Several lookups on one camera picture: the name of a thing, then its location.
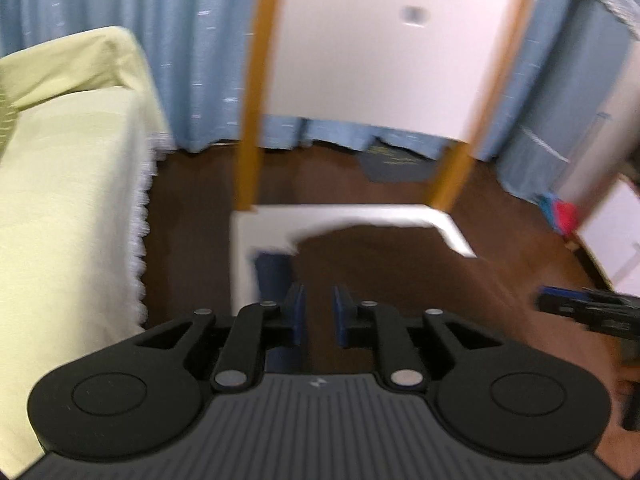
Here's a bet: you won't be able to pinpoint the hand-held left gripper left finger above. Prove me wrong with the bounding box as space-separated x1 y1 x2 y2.
135 283 307 392

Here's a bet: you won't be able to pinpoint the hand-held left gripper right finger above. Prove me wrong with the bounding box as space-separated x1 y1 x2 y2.
334 285 503 392

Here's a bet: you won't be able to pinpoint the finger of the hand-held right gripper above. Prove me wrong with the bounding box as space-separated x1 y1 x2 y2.
535 285 640 337

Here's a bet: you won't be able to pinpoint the brown pants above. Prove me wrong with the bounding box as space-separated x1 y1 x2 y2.
292 222 501 322

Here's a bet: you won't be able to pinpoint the white wooden frame chair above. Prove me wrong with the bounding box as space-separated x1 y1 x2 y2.
230 0 544 314

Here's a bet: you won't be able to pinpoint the white cabinet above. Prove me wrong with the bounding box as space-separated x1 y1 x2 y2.
555 75 640 292

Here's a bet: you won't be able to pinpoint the red and blue object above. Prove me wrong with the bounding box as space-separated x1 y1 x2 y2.
537 192 582 237

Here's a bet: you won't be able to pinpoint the yellow-green bed cover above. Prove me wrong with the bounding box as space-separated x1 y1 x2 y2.
0 26 177 466

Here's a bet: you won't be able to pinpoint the light blue curtain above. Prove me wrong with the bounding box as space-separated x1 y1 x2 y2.
0 0 640 197

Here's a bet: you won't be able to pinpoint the grey patterned cloth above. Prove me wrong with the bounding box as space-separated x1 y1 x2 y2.
582 0 640 37

